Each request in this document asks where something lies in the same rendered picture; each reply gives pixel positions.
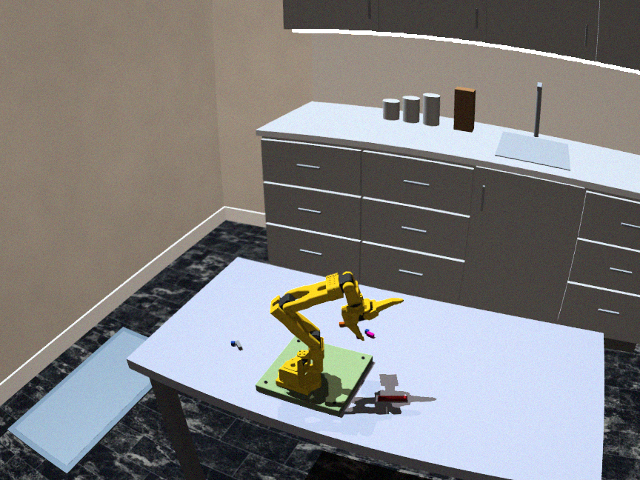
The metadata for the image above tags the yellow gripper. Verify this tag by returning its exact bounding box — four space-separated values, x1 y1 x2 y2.
341 298 404 341

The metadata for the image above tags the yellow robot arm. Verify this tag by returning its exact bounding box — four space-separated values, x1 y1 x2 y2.
270 272 364 396

